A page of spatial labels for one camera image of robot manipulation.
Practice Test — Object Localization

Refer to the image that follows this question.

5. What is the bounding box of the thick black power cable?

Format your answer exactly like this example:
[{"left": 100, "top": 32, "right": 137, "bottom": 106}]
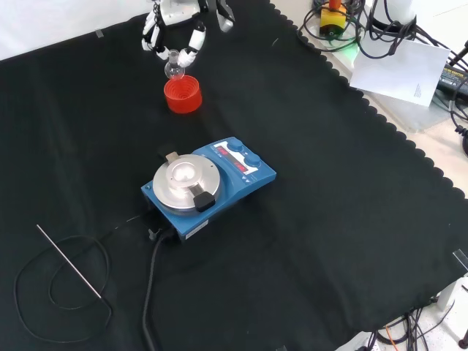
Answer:
[{"left": 141, "top": 228, "right": 177, "bottom": 351}]

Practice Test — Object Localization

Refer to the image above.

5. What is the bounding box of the black tripod leg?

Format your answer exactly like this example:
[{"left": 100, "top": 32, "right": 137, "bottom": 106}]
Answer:
[{"left": 448, "top": 39, "right": 468, "bottom": 67}]

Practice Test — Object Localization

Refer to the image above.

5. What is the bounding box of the yellow stop button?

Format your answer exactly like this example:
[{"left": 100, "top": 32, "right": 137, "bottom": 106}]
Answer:
[{"left": 319, "top": 0, "right": 348, "bottom": 39}]

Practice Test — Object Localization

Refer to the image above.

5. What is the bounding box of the black power adapter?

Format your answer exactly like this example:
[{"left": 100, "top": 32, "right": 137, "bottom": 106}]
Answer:
[{"left": 434, "top": 63, "right": 468, "bottom": 106}]

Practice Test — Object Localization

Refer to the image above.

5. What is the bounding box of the black cable around stop button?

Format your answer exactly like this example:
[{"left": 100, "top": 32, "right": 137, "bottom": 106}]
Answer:
[{"left": 298, "top": 0, "right": 367, "bottom": 50}]

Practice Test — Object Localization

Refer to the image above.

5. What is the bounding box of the clear glass round-bottom flask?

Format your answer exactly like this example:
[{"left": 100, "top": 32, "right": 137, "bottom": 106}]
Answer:
[{"left": 164, "top": 50, "right": 187, "bottom": 80}]

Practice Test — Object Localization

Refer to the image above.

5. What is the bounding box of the red ring flask holder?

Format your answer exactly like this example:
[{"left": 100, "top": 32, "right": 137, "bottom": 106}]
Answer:
[{"left": 163, "top": 74, "right": 203, "bottom": 115}]

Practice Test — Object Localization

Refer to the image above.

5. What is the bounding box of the pale grey board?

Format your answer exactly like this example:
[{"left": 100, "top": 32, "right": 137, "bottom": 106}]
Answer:
[{"left": 296, "top": 0, "right": 456, "bottom": 135}]

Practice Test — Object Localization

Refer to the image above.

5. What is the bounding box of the blue heater with steel plate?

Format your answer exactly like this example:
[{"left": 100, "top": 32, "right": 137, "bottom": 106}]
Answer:
[{"left": 140, "top": 136, "right": 277, "bottom": 245}]

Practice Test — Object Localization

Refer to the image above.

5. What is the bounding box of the white table bracket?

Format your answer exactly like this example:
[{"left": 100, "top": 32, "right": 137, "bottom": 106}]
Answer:
[{"left": 437, "top": 273, "right": 468, "bottom": 312}]

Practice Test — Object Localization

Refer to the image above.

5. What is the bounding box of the black cable bundle at base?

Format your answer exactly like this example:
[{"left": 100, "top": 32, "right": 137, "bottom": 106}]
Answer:
[{"left": 356, "top": 0, "right": 456, "bottom": 60}]

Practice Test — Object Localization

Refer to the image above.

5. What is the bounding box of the white paper sheet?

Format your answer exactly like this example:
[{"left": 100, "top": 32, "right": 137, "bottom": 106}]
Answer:
[{"left": 349, "top": 37, "right": 452, "bottom": 108}]

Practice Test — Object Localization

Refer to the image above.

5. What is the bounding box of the black floor cable bundle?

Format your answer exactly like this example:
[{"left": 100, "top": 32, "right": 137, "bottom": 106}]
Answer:
[{"left": 365, "top": 298, "right": 468, "bottom": 351}]

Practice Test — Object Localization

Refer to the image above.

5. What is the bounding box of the black bench cloth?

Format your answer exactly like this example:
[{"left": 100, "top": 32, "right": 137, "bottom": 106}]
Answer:
[{"left": 0, "top": 0, "right": 468, "bottom": 351}]

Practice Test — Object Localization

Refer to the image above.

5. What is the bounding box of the thin steel probe rod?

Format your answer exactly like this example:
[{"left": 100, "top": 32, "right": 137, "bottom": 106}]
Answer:
[{"left": 36, "top": 224, "right": 104, "bottom": 300}]

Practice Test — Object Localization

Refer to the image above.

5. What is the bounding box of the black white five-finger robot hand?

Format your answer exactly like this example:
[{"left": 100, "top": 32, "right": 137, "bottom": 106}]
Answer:
[{"left": 141, "top": 0, "right": 208, "bottom": 69}]

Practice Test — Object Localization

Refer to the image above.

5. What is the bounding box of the thin black probe cable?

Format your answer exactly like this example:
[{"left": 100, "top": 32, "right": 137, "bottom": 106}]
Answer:
[{"left": 13, "top": 214, "right": 149, "bottom": 345}]

